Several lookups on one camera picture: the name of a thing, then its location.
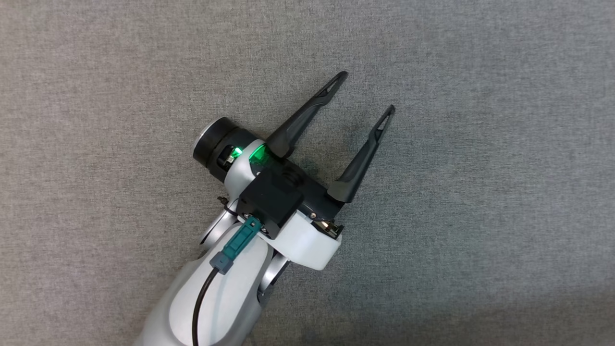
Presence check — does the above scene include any black cable with teal plug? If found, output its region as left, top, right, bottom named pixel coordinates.
left=192, top=217, right=262, bottom=346

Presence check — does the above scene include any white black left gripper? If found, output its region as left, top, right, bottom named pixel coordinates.
left=247, top=71, right=395, bottom=271

